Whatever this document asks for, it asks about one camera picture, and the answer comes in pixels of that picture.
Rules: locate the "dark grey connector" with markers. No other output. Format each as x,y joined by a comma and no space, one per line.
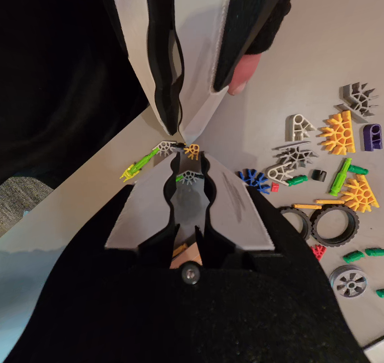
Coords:
355,102
295,154

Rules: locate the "blue connector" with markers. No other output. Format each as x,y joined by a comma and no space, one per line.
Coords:
255,181

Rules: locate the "yellow half connector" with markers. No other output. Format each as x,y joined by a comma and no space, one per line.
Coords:
339,132
360,193

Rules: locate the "red half connector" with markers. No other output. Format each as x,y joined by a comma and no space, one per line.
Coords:
318,252

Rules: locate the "long yellow rod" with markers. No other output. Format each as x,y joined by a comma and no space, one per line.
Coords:
179,250

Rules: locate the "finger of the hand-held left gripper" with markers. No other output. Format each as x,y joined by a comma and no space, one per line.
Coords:
135,24
201,39

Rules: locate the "short yellow rod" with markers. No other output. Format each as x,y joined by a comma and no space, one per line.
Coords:
307,206
330,201

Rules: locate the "lime green rod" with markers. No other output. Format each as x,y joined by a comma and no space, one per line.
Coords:
340,177

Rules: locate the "small red clip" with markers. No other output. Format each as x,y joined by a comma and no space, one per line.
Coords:
275,187

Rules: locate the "purple clip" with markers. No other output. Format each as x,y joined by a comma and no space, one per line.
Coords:
370,139

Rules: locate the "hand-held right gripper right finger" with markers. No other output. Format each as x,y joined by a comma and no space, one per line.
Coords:
237,219

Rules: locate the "grey wheel hub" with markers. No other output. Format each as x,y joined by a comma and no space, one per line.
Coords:
349,281

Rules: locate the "person's left hand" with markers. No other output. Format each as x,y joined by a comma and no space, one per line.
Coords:
270,30

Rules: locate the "black tyre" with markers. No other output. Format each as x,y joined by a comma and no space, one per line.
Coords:
315,231
303,222

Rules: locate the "short green rod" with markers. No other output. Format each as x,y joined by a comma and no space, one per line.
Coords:
375,252
297,180
354,257
380,293
358,169

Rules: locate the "small yellow connector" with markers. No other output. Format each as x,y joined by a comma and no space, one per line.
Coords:
192,150

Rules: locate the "light grey fan connector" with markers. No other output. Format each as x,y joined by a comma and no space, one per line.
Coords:
274,174
292,126

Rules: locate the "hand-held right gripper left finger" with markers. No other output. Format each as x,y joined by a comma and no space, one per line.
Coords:
141,216

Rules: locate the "black clip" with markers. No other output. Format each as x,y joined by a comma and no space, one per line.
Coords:
318,174

